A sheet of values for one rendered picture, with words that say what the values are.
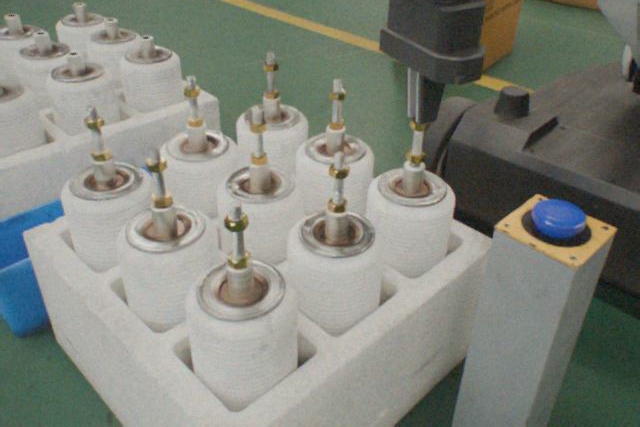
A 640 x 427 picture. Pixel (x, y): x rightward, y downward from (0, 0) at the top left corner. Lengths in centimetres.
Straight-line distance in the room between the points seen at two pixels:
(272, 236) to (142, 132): 40
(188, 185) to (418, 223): 27
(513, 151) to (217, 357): 55
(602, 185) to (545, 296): 37
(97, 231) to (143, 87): 39
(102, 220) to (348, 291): 27
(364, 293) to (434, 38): 24
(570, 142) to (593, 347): 29
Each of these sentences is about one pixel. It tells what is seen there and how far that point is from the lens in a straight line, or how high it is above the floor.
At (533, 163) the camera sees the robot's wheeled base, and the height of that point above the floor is 18.
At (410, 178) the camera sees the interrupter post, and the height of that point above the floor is 27.
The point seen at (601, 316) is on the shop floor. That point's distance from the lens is 94.
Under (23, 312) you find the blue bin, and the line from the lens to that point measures 86.
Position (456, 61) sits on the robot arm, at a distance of 53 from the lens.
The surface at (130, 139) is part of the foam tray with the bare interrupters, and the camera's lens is 96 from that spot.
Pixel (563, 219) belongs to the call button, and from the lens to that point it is 50.
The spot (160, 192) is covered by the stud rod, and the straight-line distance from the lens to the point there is 56.
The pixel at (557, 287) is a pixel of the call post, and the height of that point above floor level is 29.
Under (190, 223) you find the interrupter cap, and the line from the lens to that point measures 59.
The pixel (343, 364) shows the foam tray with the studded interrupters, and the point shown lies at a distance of 55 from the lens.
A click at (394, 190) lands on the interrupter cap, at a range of 64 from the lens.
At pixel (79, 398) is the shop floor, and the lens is 80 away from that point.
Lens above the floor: 60
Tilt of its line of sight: 33 degrees down
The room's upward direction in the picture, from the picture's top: 1 degrees clockwise
